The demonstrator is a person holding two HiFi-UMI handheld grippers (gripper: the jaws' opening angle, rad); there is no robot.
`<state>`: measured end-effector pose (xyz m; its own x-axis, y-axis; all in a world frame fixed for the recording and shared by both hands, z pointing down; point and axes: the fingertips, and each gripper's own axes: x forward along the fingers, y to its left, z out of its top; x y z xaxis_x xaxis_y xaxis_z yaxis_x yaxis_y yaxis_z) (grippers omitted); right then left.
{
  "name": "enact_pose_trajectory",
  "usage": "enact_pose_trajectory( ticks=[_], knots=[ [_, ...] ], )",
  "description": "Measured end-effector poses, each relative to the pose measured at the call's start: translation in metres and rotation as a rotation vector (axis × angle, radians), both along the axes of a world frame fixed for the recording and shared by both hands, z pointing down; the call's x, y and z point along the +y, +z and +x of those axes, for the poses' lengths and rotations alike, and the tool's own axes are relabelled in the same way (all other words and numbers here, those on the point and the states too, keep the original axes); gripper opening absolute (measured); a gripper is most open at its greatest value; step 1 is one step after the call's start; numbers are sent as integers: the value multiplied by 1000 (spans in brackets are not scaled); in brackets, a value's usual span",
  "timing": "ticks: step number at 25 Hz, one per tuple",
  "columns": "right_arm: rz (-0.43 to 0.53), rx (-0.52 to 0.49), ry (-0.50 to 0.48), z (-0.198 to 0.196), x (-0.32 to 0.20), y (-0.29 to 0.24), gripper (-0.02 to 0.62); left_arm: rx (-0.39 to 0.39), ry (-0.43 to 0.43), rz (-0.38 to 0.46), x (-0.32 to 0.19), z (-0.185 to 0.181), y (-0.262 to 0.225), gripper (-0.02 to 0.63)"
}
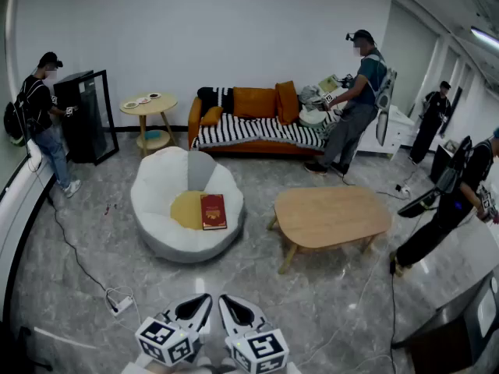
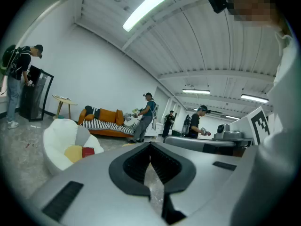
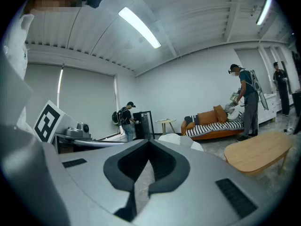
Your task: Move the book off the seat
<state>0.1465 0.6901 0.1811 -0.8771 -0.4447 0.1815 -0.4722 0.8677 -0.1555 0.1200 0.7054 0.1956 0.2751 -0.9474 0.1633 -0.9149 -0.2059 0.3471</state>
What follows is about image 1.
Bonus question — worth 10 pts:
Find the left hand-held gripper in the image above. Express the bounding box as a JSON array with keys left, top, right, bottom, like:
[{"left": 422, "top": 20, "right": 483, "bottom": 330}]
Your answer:
[{"left": 135, "top": 293, "right": 214, "bottom": 368}]

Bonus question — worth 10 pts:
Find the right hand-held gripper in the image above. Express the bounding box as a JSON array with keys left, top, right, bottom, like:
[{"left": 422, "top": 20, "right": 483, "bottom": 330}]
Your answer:
[{"left": 218, "top": 294, "right": 291, "bottom": 374}]

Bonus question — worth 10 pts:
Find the red book with gold print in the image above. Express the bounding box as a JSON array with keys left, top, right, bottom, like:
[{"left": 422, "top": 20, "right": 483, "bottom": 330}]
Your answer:
[{"left": 200, "top": 193, "right": 228, "bottom": 231}]

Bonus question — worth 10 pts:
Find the white flower-shaped beanbag chair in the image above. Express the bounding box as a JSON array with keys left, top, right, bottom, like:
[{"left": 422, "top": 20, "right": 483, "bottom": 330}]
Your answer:
[{"left": 129, "top": 146, "right": 247, "bottom": 264}]

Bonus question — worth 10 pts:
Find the person's left forearm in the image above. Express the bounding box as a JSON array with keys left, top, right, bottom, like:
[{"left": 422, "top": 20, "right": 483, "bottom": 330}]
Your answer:
[{"left": 121, "top": 359, "right": 168, "bottom": 374}]

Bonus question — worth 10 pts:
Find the wooden coffee table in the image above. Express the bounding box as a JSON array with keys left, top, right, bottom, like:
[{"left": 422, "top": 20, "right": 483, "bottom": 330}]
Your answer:
[{"left": 266, "top": 186, "right": 393, "bottom": 276}]

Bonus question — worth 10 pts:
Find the orange sofa with striped throw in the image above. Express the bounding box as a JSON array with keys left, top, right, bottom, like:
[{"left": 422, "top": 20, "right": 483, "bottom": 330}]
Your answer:
[{"left": 191, "top": 109, "right": 341, "bottom": 151}]

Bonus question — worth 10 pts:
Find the black swivel chair base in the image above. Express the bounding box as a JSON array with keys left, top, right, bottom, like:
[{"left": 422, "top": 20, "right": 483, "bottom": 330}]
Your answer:
[{"left": 17, "top": 325, "right": 54, "bottom": 372}]

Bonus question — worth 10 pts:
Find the small orange cushion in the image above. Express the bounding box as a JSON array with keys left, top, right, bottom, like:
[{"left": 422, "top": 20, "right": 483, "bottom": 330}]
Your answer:
[{"left": 199, "top": 105, "right": 225, "bottom": 128}]

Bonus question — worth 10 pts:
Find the white curved counter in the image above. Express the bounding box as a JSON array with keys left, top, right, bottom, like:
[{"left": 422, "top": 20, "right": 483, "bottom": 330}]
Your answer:
[{"left": 0, "top": 137, "right": 56, "bottom": 326}]

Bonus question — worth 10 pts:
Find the round wooden side table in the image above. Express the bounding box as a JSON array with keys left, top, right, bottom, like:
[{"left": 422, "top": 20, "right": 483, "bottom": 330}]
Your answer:
[{"left": 119, "top": 92, "right": 179, "bottom": 158}]

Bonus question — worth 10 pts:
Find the dark vanity cabinet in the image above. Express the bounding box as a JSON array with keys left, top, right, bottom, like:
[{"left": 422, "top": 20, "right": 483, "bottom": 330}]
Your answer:
[{"left": 391, "top": 270, "right": 499, "bottom": 374}]

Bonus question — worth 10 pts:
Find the white round basket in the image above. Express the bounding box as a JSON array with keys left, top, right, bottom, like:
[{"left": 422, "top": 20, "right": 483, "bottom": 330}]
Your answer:
[{"left": 299, "top": 106, "right": 333, "bottom": 129}]

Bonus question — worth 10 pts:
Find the black striped cushion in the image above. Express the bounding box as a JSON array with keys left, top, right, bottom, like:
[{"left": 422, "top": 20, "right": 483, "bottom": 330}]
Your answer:
[{"left": 196, "top": 86, "right": 235, "bottom": 117}]

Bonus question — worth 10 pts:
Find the black glass-door cabinet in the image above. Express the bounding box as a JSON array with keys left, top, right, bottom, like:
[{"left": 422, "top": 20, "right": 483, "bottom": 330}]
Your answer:
[{"left": 52, "top": 69, "right": 121, "bottom": 167}]

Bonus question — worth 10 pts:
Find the grey crumpled cloth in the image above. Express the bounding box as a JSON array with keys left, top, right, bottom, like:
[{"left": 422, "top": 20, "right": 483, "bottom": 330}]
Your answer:
[{"left": 297, "top": 85, "right": 325, "bottom": 112}]

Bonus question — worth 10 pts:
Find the white dresser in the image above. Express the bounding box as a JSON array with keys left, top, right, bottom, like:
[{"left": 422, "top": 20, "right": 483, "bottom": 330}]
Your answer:
[{"left": 356, "top": 104, "right": 416, "bottom": 160}]

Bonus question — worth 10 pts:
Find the small dark cabinet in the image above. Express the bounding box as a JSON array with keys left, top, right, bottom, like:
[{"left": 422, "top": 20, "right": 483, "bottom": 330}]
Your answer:
[{"left": 429, "top": 139, "right": 462, "bottom": 185}]

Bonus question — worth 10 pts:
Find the ceiling strip light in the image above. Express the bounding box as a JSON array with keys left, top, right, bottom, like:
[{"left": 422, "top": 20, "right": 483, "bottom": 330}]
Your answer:
[{"left": 469, "top": 25, "right": 499, "bottom": 52}]

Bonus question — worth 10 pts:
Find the white floor cable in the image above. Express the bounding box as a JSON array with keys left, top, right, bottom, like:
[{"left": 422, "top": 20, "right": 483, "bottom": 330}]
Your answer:
[{"left": 298, "top": 243, "right": 391, "bottom": 368}]

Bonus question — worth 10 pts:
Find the black floor cable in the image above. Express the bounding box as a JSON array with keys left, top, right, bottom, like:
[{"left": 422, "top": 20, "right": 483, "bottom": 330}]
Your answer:
[{"left": 29, "top": 146, "right": 118, "bottom": 313}]

